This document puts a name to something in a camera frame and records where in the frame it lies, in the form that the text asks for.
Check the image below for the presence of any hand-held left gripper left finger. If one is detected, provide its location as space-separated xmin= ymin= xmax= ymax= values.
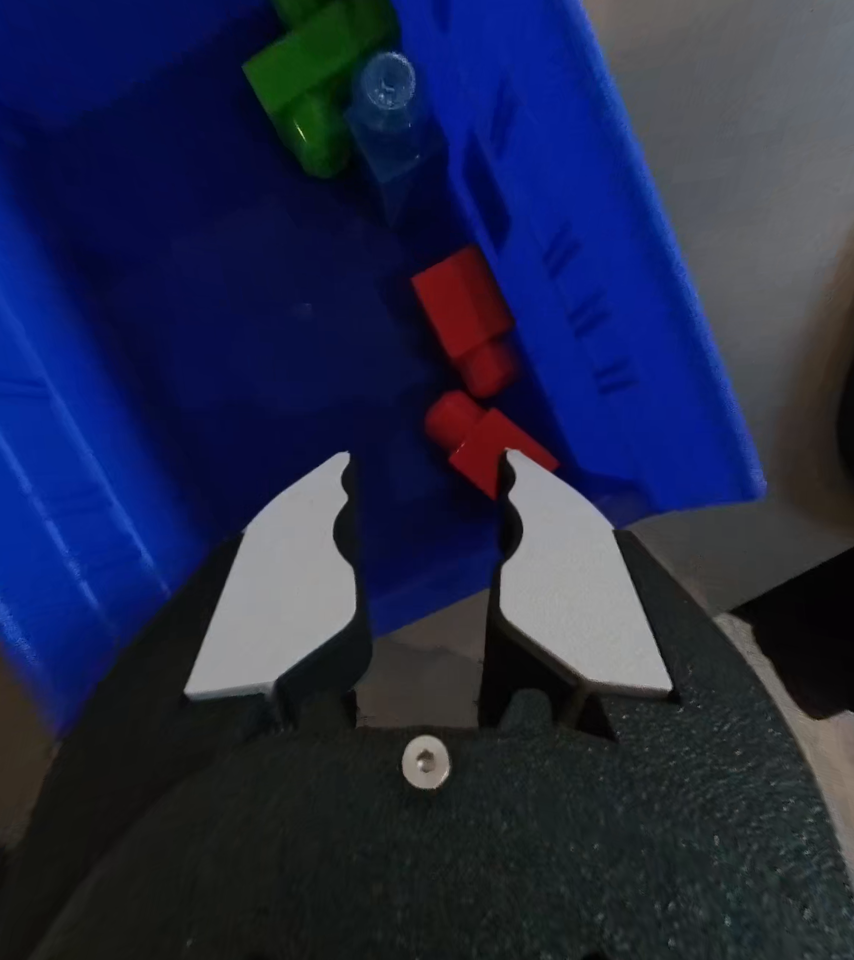
xmin=184 ymin=450 xmax=372 ymax=702

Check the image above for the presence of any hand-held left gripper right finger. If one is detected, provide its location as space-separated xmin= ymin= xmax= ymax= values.
xmin=487 ymin=447 xmax=677 ymax=700

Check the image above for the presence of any red single-stud mega block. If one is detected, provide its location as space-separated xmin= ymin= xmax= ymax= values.
xmin=424 ymin=390 xmax=563 ymax=505

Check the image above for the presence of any blue plastic storage bin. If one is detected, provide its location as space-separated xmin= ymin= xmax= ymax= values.
xmin=0 ymin=0 xmax=770 ymax=739

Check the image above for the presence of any blue mega block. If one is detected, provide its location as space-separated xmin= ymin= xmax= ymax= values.
xmin=346 ymin=50 xmax=444 ymax=184

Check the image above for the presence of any green mega block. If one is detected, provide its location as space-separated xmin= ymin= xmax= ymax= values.
xmin=241 ymin=0 xmax=399 ymax=180

